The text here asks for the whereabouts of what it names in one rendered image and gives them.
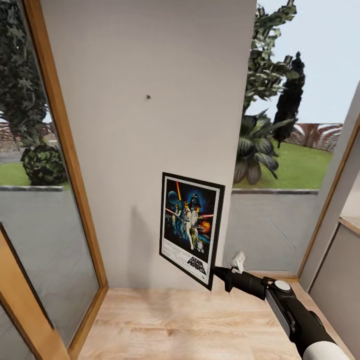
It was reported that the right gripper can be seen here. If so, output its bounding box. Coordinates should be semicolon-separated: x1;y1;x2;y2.
210;266;254;295

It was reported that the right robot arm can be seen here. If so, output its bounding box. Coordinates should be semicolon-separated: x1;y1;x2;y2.
210;251;350;360

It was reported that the poster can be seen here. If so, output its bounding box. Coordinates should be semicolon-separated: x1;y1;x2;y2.
159;172;225;289

